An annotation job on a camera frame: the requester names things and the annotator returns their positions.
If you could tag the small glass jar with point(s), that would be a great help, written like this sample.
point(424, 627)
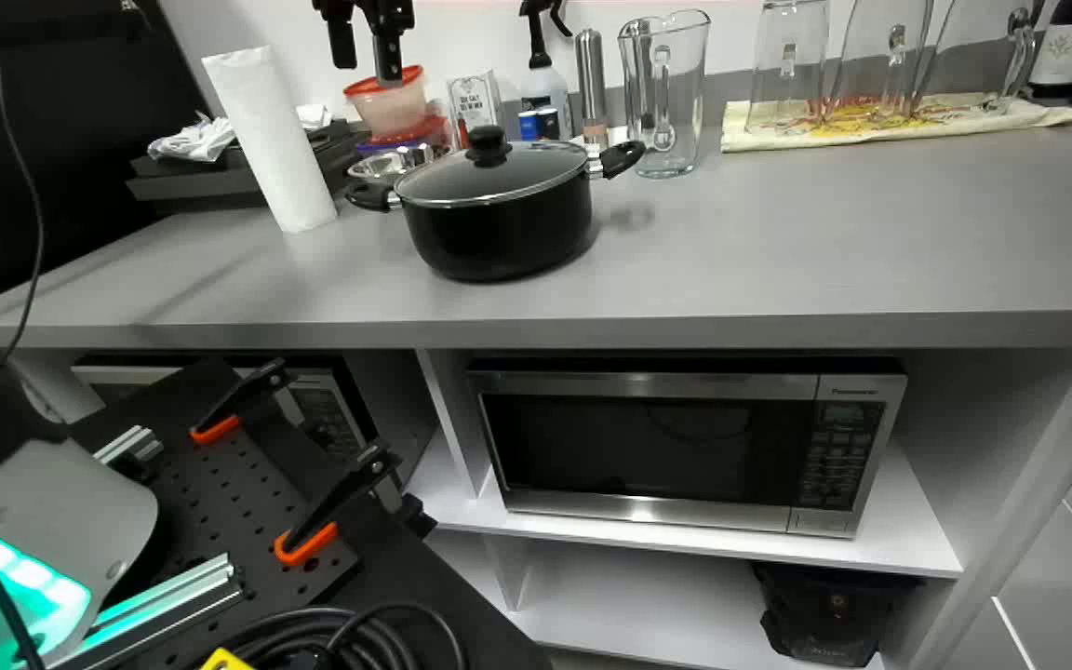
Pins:
point(473, 101)

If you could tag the white crumpled cloth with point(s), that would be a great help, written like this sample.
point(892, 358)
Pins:
point(194, 140)

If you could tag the red-lidded plastic container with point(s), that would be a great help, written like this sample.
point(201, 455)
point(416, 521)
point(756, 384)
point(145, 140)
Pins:
point(388, 107)

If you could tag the steel bowl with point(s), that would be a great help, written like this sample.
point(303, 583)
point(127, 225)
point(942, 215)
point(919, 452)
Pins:
point(384, 166)

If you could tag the black pot lid with knob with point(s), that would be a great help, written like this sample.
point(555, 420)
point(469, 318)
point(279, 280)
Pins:
point(493, 168)

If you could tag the white paper towel roll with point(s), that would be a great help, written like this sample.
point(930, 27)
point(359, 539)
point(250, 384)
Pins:
point(270, 136)

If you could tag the white shelf cabinet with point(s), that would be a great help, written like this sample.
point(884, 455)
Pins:
point(708, 583)

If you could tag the dark wine bottle white label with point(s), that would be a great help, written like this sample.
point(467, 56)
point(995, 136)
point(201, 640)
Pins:
point(1063, 49)

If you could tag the steel cylinder grinder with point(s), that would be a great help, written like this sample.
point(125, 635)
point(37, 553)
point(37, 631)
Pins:
point(589, 79)

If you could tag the clear glass pitcher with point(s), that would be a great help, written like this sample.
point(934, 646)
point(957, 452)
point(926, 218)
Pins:
point(671, 97)

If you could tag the spray bottle with black nozzle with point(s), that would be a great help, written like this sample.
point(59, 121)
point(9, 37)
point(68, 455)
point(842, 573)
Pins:
point(543, 95)

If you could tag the black bag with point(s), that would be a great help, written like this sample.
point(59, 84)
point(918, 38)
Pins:
point(826, 611)

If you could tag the clear wine glass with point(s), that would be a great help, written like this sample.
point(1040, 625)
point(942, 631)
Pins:
point(903, 49)

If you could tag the clear tall drinking glass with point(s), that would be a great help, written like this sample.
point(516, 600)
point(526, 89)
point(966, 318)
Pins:
point(791, 56)

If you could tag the black cooking pot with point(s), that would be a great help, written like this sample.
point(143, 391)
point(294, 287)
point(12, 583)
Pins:
point(500, 235)

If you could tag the clear glass with metal stopper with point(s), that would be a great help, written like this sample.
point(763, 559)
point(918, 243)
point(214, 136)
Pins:
point(1021, 49)

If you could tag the stainless steel microwave oven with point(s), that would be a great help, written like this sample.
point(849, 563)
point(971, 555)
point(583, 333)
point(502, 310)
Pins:
point(687, 450)

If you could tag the aluminium extrusion rail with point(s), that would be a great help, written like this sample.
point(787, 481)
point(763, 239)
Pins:
point(148, 607)

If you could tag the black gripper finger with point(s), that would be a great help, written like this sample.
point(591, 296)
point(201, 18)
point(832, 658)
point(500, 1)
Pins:
point(388, 44)
point(338, 38)

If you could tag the black tray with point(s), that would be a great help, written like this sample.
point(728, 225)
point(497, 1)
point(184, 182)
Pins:
point(201, 178)

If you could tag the black perforated mounting board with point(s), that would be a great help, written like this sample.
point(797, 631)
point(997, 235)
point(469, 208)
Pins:
point(233, 488)

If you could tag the orange and black clamp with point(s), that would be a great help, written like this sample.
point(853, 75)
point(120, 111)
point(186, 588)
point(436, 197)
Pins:
point(333, 507)
point(240, 400)

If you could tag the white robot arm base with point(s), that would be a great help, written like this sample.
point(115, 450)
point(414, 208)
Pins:
point(28, 507)

